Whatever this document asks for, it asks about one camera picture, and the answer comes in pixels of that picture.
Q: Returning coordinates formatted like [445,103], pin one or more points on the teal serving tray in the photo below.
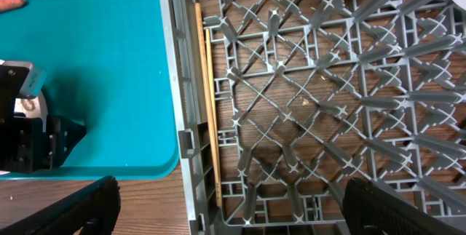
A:
[106,67]

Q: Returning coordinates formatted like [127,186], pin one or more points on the wooden chopstick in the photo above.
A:
[213,139]
[211,79]

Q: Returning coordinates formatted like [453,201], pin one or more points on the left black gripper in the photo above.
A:
[25,147]

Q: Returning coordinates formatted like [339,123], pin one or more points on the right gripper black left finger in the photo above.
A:
[93,209]

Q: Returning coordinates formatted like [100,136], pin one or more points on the orange carrot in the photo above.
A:
[8,5]

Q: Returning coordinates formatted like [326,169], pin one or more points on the grey dishwasher rack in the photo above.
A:
[310,94]

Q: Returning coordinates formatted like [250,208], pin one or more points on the white round plate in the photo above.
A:
[33,108]

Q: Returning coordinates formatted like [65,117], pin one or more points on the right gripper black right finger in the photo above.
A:
[369,210]

